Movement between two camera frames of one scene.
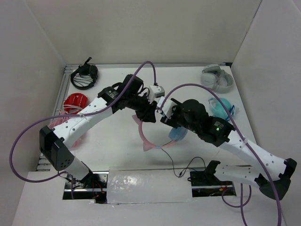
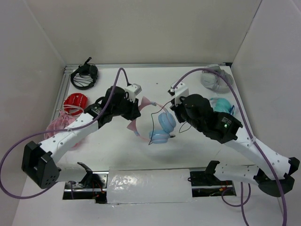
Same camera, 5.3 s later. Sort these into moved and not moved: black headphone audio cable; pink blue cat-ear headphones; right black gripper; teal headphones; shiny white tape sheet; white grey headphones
Moved: pink blue cat-ear headphones; black headphone audio cable
Not moved: white grey headphones; right black gripper; teal headphones; shiny white tape sheet
